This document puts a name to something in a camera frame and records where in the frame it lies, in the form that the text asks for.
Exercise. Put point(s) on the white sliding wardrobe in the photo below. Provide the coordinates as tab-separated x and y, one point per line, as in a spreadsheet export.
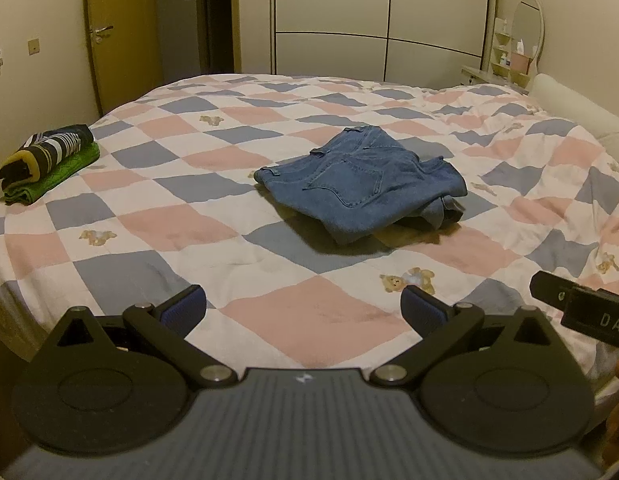
329	10

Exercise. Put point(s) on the white pillow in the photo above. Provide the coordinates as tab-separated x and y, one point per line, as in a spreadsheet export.
574	105

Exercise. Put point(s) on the green folded garment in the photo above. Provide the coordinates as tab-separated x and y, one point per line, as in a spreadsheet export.
64	174

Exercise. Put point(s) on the yellow wooden door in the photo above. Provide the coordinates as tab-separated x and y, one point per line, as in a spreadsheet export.
124	35

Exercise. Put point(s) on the small white bottle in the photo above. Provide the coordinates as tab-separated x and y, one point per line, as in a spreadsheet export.
521	47

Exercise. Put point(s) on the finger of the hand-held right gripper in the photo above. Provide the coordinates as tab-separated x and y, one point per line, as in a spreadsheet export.
549	287

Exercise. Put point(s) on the pink box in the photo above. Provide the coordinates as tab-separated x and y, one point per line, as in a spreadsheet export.
520	63

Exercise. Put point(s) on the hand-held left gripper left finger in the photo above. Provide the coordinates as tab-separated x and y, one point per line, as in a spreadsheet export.
182	307

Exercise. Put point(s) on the white corner shelf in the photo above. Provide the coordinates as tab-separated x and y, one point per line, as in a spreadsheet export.
500	55

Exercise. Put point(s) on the checkered pink grey blanket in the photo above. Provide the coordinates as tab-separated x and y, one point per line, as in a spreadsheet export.
154	220

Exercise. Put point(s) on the striped folded garment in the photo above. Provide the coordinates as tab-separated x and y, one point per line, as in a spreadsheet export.
49	152

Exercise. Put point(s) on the oval mirror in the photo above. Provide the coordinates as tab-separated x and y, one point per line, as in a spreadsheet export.
528	25

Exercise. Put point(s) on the wall switch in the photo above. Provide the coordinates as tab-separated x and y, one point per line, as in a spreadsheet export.
34	46

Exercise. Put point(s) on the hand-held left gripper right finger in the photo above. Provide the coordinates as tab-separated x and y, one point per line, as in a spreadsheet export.
422	307

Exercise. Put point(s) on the blue denim jeans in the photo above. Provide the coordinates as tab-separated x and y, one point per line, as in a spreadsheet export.
349	180

